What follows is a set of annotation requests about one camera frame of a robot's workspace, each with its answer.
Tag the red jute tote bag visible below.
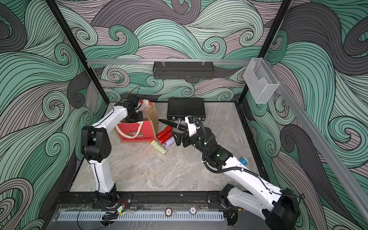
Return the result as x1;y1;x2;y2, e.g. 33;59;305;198
114;100;159;142

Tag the green flashlight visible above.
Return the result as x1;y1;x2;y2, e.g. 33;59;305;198
151;140;168;155

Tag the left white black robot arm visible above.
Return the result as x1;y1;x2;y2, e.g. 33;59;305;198
81;94;143;205

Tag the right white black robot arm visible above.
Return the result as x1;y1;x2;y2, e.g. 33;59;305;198
172;127;301;230

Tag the purple flashlight top left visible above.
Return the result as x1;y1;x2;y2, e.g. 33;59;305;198
163;136;175;148

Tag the black microphone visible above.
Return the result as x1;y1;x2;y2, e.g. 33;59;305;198
159;119;187;131

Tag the red flashlight top upper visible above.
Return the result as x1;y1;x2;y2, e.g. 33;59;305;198
157;126;172;139

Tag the red flashlight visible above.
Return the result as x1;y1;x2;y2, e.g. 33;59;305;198
158;132;173;145
157;126;172;139

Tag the red flashlight top lower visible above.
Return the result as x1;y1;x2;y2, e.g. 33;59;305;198
158;132;173;145

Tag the black hard case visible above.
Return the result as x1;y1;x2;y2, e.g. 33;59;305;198
167;98;206;121

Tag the small blue object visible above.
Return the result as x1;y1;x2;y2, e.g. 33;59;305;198
239;157;249;165

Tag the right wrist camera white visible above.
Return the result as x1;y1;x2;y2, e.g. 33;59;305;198
185;116;200;137

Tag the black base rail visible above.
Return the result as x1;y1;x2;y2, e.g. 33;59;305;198
56;191;234;209

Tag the black wall shelf tray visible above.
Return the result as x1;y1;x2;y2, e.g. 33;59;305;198
152;61;215;80

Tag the white slotted cable duct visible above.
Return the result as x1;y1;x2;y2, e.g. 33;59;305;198
57;211;225;222

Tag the clear plastic wall bin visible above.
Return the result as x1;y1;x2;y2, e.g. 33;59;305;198
243;58;279;104

